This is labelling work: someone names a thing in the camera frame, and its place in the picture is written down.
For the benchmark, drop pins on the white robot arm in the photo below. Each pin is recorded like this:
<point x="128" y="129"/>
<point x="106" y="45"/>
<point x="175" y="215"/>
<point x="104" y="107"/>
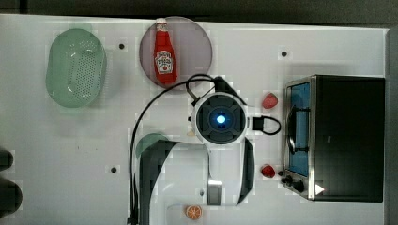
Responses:
<point x="215" y="168"/>

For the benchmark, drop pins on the silver black toaster oven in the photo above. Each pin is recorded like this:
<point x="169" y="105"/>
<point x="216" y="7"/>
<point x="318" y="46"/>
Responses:
<point x="334" y="138"/>

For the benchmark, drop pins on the red ketchup bottle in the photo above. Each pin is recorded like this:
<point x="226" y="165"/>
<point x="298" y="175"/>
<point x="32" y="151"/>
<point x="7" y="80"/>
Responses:
<point x="164" y="55"/>

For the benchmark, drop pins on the green mug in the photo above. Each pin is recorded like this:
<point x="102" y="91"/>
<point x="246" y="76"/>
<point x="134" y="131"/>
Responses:
<point x="147" y="141"/>

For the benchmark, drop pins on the grey round plate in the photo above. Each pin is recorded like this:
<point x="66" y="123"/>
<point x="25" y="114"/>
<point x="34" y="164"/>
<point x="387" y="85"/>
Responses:
<point x="191" y="44"/>

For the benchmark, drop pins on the pink toy strawberry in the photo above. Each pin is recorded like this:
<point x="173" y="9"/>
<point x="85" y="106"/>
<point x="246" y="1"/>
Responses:
<point x="270" y="101"/>

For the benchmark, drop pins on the red toy strawberry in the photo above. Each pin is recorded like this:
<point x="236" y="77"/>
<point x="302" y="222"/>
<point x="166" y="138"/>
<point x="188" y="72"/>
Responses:
<point x="268" y="171"/>

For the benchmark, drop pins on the orange slice toy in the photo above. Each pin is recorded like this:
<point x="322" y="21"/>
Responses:
<point x="193" y="212"/>

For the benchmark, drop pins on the green perforated colander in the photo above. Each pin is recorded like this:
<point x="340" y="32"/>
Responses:
<point x="76" y="68"/>

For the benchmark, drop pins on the black cylinder upper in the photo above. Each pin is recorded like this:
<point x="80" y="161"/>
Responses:
<point x="6" y="159"/>

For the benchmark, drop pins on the black cylinder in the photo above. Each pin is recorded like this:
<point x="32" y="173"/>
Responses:
<point x="6" y="159"/>
<point x="11" y="197"/>

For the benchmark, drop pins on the black cylinder lower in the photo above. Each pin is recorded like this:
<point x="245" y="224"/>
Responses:
<point x="11" y="197"/>

